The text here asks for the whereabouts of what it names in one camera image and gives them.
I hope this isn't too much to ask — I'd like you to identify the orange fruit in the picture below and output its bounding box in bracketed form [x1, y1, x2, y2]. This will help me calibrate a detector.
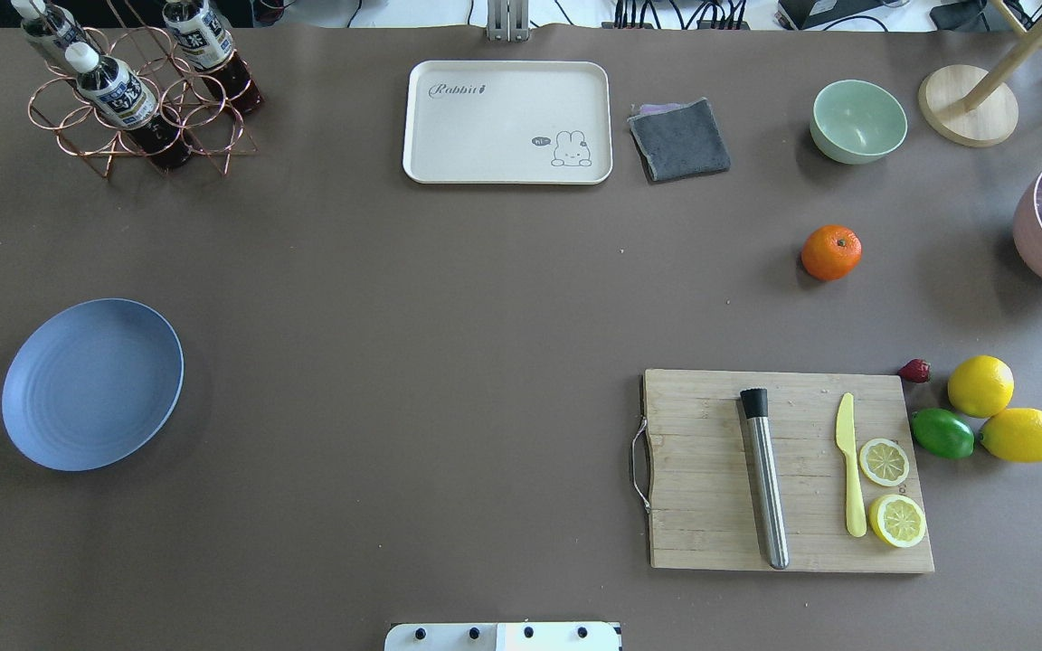
[800, 225, 863, 283]

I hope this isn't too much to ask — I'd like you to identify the blue round plate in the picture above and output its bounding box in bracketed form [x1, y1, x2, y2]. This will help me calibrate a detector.
[1, 297, 185, 471]

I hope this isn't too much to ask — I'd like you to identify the cream rabbit tray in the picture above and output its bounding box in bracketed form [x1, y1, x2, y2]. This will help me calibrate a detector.
[402, 61, 613, 185]

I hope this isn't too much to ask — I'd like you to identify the grey folded cloth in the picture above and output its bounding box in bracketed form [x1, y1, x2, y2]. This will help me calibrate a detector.
[626, 98, 731, 183]

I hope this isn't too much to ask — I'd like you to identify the steel muddler black tip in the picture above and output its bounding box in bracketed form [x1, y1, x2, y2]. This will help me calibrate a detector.
[740, 387, 791, 571]

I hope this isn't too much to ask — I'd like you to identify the bamboo cutting board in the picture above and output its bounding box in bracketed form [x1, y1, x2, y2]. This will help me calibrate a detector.
[631, 368, 934, 574]

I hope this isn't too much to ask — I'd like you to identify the yellow plastic knife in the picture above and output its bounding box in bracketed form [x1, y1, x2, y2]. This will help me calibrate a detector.
[835, 392, 867, 537]

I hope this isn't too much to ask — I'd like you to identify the upper lemon slice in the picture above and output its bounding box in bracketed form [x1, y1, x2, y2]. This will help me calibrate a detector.
[857, 439, 911, 487]

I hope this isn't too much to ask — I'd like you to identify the lemon slice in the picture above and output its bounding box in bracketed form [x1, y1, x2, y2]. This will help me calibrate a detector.
[868, 495, 927, 549]
[857, 439, 911, 487]

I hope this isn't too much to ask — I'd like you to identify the mint green bowl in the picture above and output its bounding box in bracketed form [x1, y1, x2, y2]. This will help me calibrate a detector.
[810, 80, 908, 165]

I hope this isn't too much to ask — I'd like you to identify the small red strawberry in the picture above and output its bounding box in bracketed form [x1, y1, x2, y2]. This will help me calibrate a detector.
[896, 358, 931, 383]

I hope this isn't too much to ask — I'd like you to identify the lower lemon slice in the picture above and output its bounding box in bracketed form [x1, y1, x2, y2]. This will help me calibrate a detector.
[868, 495, 927, 549]

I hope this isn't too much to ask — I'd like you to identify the right rear tea bottle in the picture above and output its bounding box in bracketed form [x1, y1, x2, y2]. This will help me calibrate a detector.
[162, 1, 264, 116]

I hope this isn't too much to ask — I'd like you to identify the tea bottle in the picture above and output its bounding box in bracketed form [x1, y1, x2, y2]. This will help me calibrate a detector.
[11, 0, 105, 78]
[162, 1, 264, 116]
[63, 42, 192, 170]

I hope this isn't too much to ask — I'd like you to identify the green lime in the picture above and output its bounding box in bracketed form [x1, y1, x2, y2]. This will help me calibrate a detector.
[909, 408, 976, 460]

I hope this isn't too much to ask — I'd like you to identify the upper whole lemon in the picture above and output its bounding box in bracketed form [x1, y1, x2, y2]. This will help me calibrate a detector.
[947, 355, 1016, 418]

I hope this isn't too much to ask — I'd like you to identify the whole lemon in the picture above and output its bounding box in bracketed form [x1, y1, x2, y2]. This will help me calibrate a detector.
[979, 408, 1042, 464]
[947, 355, 1016, 418]

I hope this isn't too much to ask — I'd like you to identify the front tea bottle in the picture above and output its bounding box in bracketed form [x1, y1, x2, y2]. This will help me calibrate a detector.
[63, 42, 192, 170]

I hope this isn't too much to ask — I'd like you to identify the wooden cup stand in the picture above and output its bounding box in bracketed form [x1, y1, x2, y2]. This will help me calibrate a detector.
[918, 16, 1042, 147]

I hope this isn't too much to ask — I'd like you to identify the lower whole lemon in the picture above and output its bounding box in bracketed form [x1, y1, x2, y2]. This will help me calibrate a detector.
[979, 408, 1042, 464]

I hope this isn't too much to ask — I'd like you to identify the left rear tea bottle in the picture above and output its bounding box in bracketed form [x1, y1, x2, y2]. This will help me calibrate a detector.
[11, 0, 105, 78]

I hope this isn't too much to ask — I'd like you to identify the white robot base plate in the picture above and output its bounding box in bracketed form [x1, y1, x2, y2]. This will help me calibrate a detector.
[384, 621, 623, 650]

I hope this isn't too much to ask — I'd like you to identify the copper wire bottle rack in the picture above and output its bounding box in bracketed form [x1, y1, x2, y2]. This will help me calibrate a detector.
[28, 16, 247, 172]

